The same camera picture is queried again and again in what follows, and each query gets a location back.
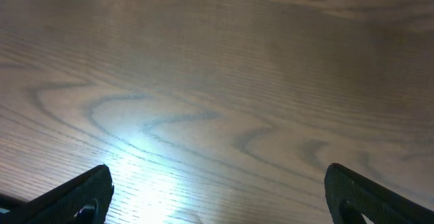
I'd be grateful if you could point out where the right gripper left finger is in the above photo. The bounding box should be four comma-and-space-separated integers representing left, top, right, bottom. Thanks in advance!
1, 164, 114, 224

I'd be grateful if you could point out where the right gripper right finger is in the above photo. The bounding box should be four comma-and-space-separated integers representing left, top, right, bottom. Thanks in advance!
324, 163, 433, 224

